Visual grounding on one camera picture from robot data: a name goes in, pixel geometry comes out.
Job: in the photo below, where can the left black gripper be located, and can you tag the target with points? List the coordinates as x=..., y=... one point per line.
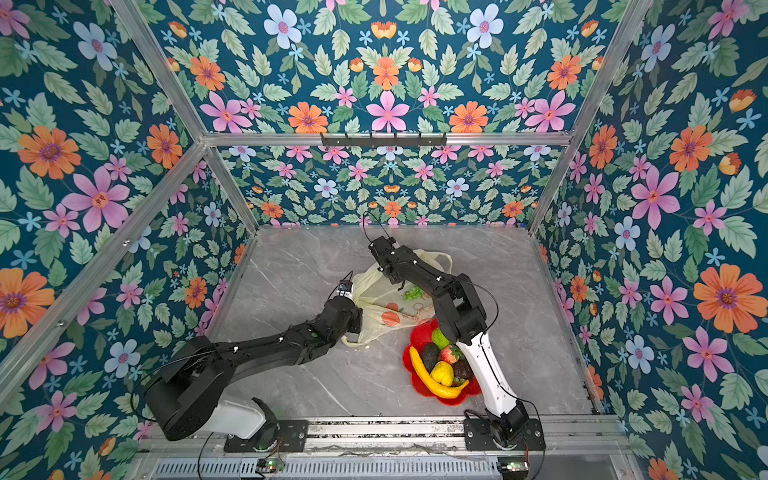
x=358, y=317

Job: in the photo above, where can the green fake grapes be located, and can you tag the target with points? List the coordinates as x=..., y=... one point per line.
x=413, y=294

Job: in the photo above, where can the yellow plastic fruit-print bag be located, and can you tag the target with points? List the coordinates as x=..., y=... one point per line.
x=383, y=307

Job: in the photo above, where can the red flower-shaped plate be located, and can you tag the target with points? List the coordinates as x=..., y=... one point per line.
x=420, y=337

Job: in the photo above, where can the dark fake avocado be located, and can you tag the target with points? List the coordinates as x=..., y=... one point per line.
x=430, y=355

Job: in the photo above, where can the red fake strawberry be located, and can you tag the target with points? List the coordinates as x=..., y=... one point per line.
x=451, y=354

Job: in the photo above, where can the yellow fake lemon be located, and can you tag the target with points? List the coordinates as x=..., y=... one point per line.
x=443, y=374

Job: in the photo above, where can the brown fake mangosteen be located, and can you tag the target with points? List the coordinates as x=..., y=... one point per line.
x=462, y=372

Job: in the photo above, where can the yellow fake banana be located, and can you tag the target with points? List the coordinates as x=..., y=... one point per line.
x=435, y=387

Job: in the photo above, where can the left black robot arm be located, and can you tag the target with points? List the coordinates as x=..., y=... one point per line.
x=186, y=395

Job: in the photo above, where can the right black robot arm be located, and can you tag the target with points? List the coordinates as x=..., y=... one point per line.
x=462, y=319

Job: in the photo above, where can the white vent grille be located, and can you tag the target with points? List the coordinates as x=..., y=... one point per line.
x=328, y=468

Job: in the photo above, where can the black hook rail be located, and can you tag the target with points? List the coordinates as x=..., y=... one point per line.
x=371, y=140

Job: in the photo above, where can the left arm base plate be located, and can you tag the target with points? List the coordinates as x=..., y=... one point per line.
x=282, y=436

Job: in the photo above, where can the aluminium mounting rail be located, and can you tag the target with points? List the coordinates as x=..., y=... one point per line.
x=335, y=439

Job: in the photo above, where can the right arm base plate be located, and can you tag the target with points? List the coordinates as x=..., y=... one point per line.
x=518, y=433

